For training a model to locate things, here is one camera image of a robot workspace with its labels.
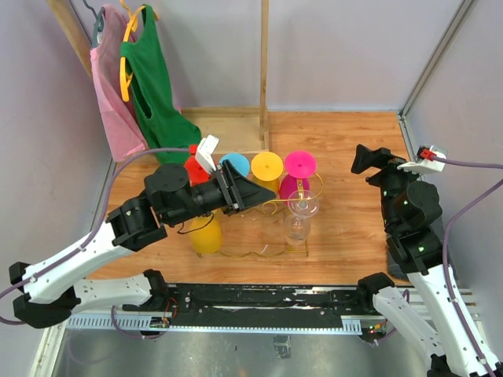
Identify magenta plastic wine glass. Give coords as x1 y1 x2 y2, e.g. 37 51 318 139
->
279 150 317 199

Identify pink shirt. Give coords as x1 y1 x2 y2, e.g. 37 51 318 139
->
90 4 148 163

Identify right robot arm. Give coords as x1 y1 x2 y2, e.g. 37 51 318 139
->
351 145 502 376

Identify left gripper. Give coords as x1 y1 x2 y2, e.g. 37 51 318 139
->
167 159 277 226

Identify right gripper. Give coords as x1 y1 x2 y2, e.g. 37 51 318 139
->
351 143 428 229

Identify wooden clothes rack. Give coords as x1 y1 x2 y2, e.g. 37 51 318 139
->
47 0 270 156

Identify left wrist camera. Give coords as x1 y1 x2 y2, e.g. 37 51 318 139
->
189 134 219 174

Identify grey clothes hanger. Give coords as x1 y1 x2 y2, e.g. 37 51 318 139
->
83 0 105 48

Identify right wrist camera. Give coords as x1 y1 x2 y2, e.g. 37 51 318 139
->
397 145 446 175

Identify black mounting base rail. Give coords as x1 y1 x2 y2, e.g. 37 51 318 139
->
120 273 394 331

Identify green tank top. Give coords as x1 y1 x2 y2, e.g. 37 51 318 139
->
119 3 203 166

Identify red plastic wine glass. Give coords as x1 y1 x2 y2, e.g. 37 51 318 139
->
184 156 210 186

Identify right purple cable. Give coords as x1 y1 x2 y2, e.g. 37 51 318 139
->
439 159 503 374

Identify yellow wine glass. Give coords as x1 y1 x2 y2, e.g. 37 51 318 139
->
189 210 222 254
251 152 284 191

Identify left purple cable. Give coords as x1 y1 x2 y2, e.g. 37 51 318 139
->
0 147 197 341

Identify purple cable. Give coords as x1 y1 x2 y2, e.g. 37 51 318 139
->
0 147 197 341
439 159 503 374

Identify grey checked cloth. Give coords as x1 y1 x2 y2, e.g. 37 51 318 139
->
386 235 411 281

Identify yellow clothes hanger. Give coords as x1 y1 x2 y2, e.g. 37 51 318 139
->
119 4 163 104

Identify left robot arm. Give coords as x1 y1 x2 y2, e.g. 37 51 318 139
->
9 162 276 329

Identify clear plastic wine glass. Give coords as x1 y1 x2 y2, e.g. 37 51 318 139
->
284 189 320 247

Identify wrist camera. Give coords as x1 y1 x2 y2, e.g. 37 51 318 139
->
189 134 219 174
397 145 446 175

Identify blue plastic wine glass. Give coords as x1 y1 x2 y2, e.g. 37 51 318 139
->
219 152 251 177

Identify gold wire glass rack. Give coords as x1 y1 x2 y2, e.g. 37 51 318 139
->
195 174 324 258

